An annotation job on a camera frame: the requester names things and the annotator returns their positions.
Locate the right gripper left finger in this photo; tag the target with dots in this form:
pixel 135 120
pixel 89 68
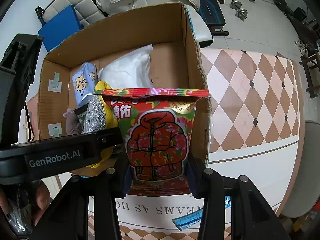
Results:
pixel 67 215

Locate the blue gold snack pouch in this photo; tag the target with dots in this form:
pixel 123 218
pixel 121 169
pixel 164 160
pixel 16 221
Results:
pixel 186 221

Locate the yellow silver snack bag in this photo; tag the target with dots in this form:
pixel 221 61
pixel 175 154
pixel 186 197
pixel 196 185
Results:
pixel 99 116

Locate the blue cartoon tissue pack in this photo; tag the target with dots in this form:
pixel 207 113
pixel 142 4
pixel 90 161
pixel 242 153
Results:
pixel 84 81

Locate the red floral wipes pack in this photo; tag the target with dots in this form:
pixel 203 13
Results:
pixel 156 125

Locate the white soft plastic pack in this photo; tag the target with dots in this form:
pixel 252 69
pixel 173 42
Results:
pixel 131 70

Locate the round grey stool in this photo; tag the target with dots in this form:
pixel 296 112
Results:
pixel 305 192

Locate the pink plush toy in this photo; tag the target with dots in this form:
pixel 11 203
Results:
pixel 73 125

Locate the green dark snack bag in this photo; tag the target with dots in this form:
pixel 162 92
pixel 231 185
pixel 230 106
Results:
pixel 81 113

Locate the checkered table mat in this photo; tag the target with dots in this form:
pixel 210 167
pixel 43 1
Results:
pixel 257 129

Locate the blue folded mat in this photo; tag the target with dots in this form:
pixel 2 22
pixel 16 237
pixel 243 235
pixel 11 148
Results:
pixel 59 28

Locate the white padded chair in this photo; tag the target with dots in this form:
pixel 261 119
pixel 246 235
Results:
pixel 88 13

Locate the dark wooden chair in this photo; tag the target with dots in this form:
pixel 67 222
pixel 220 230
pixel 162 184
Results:
pixel 309 64

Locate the brown cardboard box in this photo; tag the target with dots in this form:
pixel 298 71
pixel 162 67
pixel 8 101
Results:
pixel 115 36

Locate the chrome dumbbell pair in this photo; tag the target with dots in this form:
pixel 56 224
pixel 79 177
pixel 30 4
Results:
pixel 241 12

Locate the black weight bench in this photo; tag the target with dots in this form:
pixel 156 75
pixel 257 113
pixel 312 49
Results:
pixel 212 15

